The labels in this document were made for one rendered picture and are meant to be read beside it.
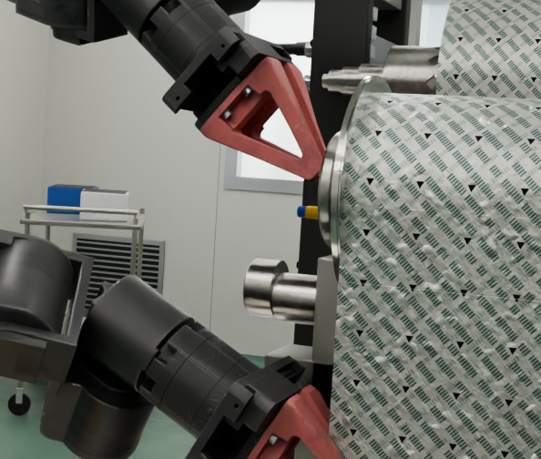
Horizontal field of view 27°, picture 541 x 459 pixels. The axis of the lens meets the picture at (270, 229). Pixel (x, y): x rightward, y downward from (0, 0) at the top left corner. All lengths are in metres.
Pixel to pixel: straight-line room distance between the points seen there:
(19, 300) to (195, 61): 0.19
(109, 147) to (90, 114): 0.24
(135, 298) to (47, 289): 0.05
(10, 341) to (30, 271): 0.05
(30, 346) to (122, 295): 0.07
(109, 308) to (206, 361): 0.07
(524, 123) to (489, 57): 0.23
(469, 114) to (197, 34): 0.20
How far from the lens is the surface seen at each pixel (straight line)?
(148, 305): 0.70
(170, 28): 0.77
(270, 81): 0.74
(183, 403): 0.69
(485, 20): 0.91
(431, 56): 0.95
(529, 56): 0.89
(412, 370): 0.66
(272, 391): 0.66
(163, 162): 6.85
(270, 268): 0.77
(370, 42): 1.03
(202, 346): 0.69
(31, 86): 7.10
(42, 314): 0.68
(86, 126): 7.09
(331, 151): 0.70
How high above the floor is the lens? 1.27
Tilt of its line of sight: 4 degrees down
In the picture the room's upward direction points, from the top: 3 degrees clockwise
